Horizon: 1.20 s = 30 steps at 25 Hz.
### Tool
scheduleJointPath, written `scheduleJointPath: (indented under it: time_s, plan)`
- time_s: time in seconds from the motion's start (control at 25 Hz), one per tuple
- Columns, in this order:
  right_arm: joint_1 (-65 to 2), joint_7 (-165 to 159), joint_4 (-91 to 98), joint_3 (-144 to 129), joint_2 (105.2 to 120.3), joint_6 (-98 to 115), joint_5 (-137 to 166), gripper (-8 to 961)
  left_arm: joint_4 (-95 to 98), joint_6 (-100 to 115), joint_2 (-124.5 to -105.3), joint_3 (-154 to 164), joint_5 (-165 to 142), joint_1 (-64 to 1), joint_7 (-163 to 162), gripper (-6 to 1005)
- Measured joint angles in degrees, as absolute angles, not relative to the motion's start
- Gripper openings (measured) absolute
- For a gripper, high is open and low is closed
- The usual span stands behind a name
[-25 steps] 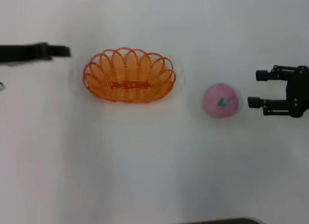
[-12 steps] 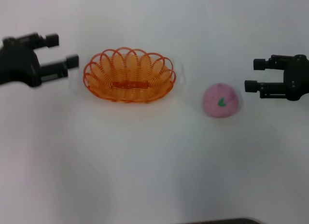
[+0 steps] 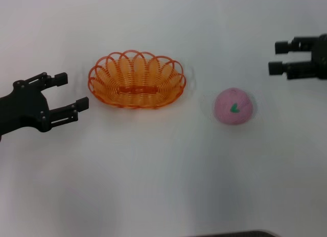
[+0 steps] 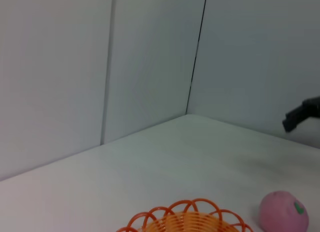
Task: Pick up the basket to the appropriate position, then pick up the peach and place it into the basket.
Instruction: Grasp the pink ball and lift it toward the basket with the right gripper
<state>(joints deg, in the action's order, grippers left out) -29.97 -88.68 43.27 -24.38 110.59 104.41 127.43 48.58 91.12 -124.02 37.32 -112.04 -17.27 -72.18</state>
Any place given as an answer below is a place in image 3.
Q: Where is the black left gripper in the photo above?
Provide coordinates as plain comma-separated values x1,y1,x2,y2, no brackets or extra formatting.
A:
0,72,90,144

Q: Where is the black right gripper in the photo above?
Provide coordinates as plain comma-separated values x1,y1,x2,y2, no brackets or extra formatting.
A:
268,33,327,81

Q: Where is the orange plastic wire basket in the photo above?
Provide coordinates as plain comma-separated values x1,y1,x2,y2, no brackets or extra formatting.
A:
88,49,188,110

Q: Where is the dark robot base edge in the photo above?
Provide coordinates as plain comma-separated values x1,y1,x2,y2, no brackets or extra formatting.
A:
196,230,278,237

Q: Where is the pink peach with green leaf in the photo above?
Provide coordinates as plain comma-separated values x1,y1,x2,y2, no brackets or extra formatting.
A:
213,87,255,126

